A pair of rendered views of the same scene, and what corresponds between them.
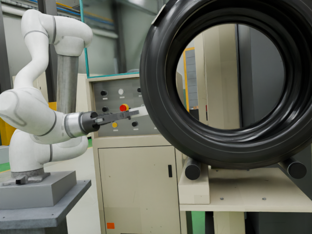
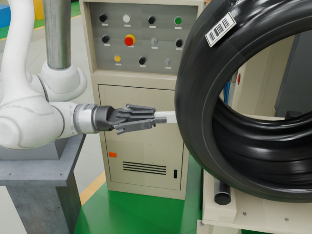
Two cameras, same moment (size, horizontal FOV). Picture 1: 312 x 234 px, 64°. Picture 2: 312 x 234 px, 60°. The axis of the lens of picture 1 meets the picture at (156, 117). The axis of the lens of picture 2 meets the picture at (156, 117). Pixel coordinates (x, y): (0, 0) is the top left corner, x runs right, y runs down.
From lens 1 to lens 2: 0.46 m
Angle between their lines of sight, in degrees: 30
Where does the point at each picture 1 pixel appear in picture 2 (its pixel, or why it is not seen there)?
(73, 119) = (85, 120)
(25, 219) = (34, 179)
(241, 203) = (264, 224)
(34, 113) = (41, 137)
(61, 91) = (52, 30)
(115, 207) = (118, 140)
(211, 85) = (253, 61)
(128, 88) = (136, 15)
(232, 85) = (280, 64)
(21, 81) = (12, 82)
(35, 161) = not seen: hidden behind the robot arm
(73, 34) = not seen: outside the picture
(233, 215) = not seen: hidden behind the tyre
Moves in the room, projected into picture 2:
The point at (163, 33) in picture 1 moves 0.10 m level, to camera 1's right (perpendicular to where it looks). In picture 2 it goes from (223, 62) to (275, 62)
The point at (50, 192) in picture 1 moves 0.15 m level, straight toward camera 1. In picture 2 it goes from (55, 148) to (61, 171)
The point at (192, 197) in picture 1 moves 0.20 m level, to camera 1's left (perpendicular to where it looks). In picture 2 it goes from (217, 216) to (148, 218)
